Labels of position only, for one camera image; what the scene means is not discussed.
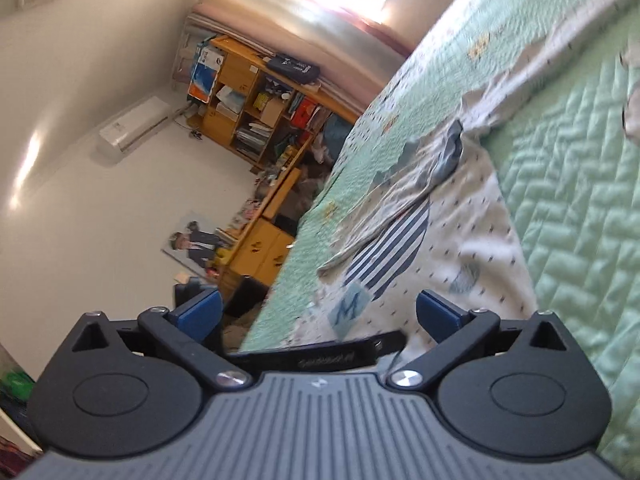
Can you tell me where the green quilted bee bedspread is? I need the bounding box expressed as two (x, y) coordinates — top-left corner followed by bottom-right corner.
(240, 0), (640, 480)

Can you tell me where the wooden desk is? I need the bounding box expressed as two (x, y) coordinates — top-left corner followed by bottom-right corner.
(220, 167), (303, 301)

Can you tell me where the framed portrait photo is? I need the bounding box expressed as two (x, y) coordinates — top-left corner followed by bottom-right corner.
(160, 207), (236, 271)

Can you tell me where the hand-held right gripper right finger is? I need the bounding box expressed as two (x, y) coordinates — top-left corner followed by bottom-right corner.
(387, 290), (576, 390)

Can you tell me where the white dotted shirt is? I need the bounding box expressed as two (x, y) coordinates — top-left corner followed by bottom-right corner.
(295, 5), (640, 361)

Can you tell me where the white air conditioner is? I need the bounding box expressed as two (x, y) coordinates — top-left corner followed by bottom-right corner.
(97, 97), (171, 153)

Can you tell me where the blue bag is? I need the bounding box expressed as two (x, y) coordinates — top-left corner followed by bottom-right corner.
(322, 115), (353, 153)

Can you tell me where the navy hanging bag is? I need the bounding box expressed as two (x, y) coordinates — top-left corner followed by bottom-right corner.
(265, 52), (321, 86)

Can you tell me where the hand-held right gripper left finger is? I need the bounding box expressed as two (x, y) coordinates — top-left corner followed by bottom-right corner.
(70, 289), (253, 392)

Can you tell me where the black chair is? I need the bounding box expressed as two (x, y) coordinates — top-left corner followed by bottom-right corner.
(222, 276), (271, 318)

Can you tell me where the wooden bookshelf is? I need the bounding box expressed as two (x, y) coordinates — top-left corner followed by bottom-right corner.
(172, 35), (358, 173)

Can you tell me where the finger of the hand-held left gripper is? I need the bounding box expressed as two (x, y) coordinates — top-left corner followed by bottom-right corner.
(226, 331), (406, 373)

